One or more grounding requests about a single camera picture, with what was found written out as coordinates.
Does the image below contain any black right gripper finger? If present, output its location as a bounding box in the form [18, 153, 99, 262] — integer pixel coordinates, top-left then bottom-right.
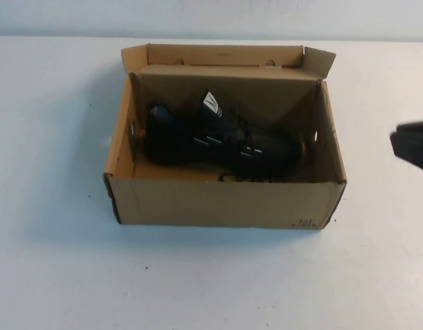
[395, 118, 423, 135]
[389, 132, 423, 170]

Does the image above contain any black knit sneaker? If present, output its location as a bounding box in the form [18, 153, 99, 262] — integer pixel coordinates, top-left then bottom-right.
[144, 88, 305, 183]

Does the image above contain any brown cardboard shoe box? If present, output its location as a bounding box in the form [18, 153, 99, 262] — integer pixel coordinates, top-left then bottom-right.
[101, 43, 348, 228]

